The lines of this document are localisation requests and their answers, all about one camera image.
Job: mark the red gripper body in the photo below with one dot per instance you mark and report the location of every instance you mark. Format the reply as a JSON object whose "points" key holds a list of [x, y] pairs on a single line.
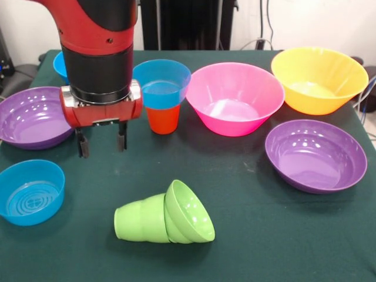
{"points": [[102, 113]]}

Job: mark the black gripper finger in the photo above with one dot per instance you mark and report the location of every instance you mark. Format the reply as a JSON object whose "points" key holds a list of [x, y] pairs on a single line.
{"points": [[122, 138], [83, 144]]}

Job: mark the orange cup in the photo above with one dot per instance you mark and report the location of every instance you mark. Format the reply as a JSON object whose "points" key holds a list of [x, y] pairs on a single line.
{"points": [[163, 120]]}

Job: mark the blue bowl with ringed bottom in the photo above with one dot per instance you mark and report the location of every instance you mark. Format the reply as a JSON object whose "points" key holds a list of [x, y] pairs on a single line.
{"points": [[29, 191], [161, 97]]}

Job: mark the green cup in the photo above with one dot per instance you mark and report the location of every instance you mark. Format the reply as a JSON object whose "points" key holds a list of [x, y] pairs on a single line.
{"points": [[141, 220]]}

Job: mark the small green bowl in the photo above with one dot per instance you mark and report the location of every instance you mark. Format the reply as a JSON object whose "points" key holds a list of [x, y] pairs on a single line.
{"points": [[191, 217]]}

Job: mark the pink bowl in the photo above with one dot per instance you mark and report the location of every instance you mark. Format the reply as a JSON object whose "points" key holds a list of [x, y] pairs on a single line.
{"points": [[232, 88]]}

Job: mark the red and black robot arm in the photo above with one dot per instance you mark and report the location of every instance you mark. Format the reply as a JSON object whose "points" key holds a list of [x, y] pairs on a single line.
{"points": [[94, 38]]}

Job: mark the purple bowl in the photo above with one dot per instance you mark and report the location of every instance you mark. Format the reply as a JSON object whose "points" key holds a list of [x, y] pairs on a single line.
{"points": [[32, 117], [314, 158]]}

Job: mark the deep smooth blue bowl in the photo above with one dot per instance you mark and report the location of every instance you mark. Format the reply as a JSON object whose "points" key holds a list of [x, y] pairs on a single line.
{"points": [[60, 67]]}

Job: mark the black rounded seat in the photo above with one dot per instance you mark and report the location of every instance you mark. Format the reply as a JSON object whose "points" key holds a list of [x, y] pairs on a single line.
{"points": [[23, 76]]}

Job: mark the black equipment rack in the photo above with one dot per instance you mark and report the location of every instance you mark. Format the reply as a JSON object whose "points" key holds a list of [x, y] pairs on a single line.
{"points": [[6, 67]]}

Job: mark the dark green tablecloth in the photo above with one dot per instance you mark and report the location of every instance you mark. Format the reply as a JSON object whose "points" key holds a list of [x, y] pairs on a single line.
{"points": [[264, 235]]}

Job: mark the yellow-orange bowl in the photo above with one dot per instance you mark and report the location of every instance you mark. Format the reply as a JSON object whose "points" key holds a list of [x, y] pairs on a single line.
{"points": [[318, 73]]}

